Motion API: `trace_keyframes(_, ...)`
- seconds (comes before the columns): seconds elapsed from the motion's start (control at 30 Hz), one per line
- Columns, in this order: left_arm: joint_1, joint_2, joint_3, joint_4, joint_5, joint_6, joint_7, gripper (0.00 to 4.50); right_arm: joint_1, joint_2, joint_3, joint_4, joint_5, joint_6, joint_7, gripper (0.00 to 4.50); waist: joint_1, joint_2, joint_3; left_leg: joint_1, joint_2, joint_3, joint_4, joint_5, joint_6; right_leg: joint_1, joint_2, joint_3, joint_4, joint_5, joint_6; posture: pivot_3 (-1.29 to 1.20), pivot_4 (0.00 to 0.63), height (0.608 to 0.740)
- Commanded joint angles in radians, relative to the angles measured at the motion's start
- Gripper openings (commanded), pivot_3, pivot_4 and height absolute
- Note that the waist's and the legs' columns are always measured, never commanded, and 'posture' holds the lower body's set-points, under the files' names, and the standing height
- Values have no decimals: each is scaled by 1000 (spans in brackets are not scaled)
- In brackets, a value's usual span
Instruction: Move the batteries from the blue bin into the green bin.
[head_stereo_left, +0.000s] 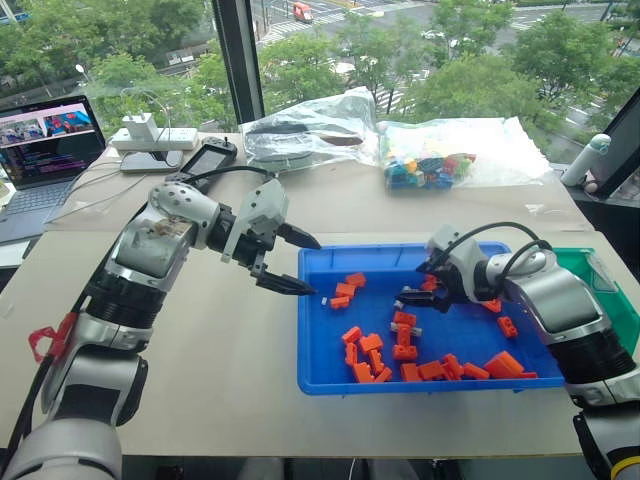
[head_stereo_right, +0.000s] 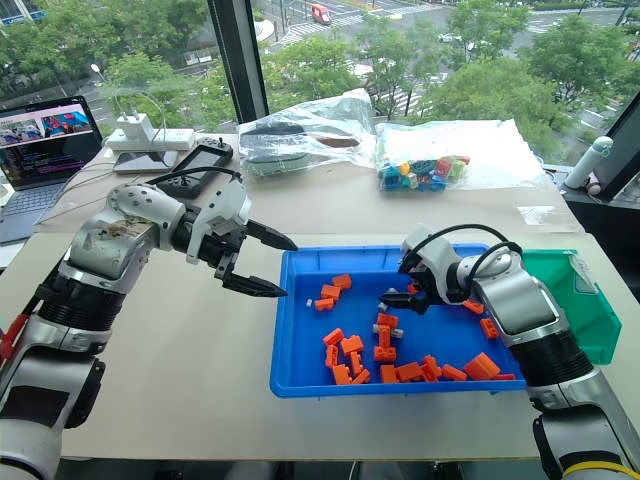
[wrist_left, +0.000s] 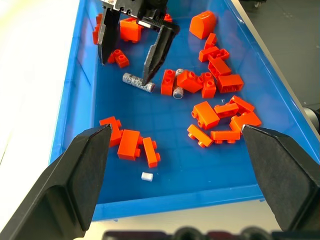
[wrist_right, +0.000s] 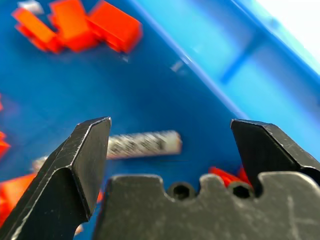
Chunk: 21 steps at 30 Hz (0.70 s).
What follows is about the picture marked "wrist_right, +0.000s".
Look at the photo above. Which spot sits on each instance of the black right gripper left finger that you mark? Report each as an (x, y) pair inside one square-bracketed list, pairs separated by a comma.
[(62, 180)]

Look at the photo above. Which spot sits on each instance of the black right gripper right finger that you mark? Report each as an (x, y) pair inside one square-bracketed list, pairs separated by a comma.
[(260, 147)]

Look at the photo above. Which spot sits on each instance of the blue plastic bin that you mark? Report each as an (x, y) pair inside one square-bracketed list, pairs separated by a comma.
[(155, 95)]

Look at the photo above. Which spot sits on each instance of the orange plastic block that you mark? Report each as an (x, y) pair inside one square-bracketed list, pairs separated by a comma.
[(115, 25), (3, 146), (35, 30), (15, 192), (72, 22), (225, 176)]

